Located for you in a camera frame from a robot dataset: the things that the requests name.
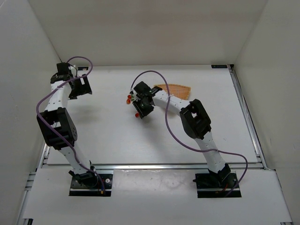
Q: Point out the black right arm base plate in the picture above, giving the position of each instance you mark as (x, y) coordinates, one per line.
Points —
(208, 187)

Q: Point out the aluminium left side rail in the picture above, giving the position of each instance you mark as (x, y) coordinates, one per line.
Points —
(43, 157)

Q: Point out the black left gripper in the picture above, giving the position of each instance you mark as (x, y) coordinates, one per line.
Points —
(81, 86)

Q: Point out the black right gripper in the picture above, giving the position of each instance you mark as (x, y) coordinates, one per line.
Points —
(142, 106)

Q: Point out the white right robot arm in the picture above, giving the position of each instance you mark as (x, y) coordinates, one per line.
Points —
(195, 121)

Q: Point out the aluminium front rail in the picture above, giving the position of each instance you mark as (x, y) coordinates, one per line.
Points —
(160, 166)

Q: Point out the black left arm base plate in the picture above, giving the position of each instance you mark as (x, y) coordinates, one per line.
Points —
(91, 186)

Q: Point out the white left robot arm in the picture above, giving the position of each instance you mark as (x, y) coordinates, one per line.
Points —
(59, 130)

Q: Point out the woven fan-shaped fruit basket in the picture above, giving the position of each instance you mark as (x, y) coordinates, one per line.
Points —
(179, 91)

